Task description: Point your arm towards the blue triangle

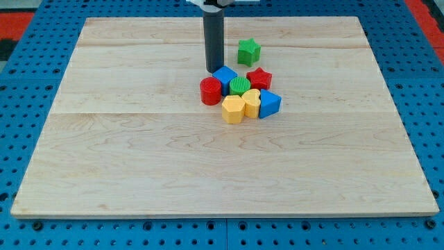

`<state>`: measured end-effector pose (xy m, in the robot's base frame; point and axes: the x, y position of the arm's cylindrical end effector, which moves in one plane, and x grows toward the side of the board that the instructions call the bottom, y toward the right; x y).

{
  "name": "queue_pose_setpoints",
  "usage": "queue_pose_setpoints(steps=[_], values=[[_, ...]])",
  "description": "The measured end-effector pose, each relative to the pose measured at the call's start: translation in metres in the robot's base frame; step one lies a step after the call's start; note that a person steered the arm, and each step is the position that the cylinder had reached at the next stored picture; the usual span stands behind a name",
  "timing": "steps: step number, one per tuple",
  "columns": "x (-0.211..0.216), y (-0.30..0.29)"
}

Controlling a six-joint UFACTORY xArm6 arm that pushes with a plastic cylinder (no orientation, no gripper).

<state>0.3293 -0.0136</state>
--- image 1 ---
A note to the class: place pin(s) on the blue triangle block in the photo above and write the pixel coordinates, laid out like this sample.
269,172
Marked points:
270,103

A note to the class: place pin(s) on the yellow hexagon block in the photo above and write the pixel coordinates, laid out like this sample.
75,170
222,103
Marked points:
233,109

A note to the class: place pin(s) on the red cylinder block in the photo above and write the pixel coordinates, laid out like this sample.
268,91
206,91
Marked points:
210,91

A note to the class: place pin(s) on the yellow heart block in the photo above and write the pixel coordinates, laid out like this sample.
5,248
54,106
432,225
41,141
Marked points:
252,103

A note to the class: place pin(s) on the green ribbed cylinder block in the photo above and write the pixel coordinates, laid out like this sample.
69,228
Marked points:
239,85

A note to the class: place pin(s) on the blue cube block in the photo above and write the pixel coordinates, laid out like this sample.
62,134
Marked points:
225,75

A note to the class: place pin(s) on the red star block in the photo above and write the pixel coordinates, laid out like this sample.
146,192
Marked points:
260,79

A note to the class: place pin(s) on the light wooden board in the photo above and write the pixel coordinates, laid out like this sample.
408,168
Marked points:
127,136

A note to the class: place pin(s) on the green star block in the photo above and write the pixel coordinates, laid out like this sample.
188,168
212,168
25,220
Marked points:
248,52

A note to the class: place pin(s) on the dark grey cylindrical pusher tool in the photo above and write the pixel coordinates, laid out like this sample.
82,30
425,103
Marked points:
213,24

